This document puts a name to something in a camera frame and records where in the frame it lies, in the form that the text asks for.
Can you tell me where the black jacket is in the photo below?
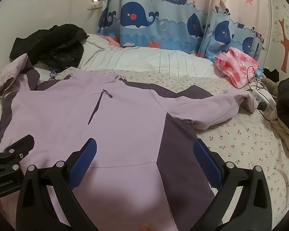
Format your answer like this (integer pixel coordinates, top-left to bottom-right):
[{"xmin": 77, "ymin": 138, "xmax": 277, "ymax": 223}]
[{"xmin": 10, "ymin": 24, "xmax": 89, "ymax": 69}]

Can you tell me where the pink cloth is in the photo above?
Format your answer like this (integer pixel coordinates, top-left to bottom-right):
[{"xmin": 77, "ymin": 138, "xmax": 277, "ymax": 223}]
[{"xmin": 97, "ymin": 34, "xmax": 121, "ymax": 47}]

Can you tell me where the small black cloth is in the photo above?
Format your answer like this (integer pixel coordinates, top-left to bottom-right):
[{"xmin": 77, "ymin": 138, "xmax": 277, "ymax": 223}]
[{"xmin": 264, "ymin": 68, "xmax": 280, "ymax": 82}]

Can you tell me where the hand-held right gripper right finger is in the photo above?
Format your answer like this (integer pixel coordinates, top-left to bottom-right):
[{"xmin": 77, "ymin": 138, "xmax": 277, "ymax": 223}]
[{"xmin": 193, "ymin": 138, "xmax": 272, "ymax": 231}]

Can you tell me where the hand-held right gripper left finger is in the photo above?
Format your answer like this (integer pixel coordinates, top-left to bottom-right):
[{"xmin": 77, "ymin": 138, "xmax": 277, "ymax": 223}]
[{"xmin": 16, "ymin": 138, "xmax": 98, "ymax": 231}]

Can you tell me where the cherry print bedsheet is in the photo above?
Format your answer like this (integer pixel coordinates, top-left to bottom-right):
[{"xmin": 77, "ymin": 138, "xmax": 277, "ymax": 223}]
[{"xmin": 55, "ymin": 69, "xmax": 289, "ymax": 231}]

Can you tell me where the beige cloth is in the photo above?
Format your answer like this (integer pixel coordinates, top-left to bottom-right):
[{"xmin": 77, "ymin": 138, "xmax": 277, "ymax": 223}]
[{"xmin": 270, "ymin": 111, "xmax": 289, "ymax": 159}]

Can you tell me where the tree wall sticker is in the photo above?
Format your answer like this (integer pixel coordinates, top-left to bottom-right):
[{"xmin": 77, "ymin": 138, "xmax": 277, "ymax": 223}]
[{"xmin": 278, "ymin": 18, "xmax": 289, "ymax": 74}]

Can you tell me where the pink plastic bag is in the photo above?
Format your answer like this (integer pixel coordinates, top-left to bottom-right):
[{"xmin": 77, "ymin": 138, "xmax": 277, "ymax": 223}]
[{"xmin": 213, "ymin": 48, "xmax": 259, "ymax": 89}]

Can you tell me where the whale print curtain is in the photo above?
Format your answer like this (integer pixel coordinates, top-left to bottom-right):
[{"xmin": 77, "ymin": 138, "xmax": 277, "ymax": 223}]
[{"xmin": 96, "ymin": 0, "xmax": 270, "ymax": 60}]

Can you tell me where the purple two-tone jacket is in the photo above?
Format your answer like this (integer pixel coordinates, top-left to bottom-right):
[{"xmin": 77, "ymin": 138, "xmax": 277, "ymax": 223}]
[{"xmin": 0, "ymin": 53, "xmax": 258, "ymax": 231}]

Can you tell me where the white power strip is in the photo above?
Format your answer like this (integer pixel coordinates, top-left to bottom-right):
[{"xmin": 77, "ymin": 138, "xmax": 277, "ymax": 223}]
[{"xmin": 252, "ymin": 89, "xmax": 276, "ymax": 111}]

